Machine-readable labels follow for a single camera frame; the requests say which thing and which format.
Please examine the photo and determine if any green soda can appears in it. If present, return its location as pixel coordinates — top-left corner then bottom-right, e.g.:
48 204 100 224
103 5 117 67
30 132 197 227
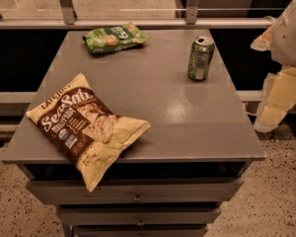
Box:
187 36 215 81

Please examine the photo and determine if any green snack bag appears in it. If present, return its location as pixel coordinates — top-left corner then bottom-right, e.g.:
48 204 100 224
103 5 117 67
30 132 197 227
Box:
83 23 148 54

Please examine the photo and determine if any grey metal railing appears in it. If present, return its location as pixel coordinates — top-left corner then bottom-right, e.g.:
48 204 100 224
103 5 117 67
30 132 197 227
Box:
0 0 290 30

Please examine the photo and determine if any grey drawer cabinet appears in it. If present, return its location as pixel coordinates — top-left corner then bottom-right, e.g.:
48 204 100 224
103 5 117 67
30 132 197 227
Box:
3 30 264 237

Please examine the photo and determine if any brown sea salt chip bag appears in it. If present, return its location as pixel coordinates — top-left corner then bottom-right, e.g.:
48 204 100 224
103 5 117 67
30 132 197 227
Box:
27 73 150 192

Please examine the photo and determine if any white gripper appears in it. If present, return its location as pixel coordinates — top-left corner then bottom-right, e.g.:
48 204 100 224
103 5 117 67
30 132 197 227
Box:
251 0 296 133

